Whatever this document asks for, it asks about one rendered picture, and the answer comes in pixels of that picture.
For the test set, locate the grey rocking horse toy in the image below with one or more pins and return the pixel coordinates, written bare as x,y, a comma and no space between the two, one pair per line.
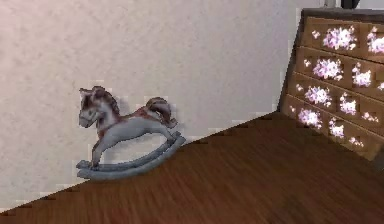
126,128

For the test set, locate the brown flowered chest of drawers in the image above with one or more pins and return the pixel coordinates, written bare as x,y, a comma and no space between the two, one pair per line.
336,83

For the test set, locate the black object on chest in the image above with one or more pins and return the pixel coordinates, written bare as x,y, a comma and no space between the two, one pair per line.
350,3

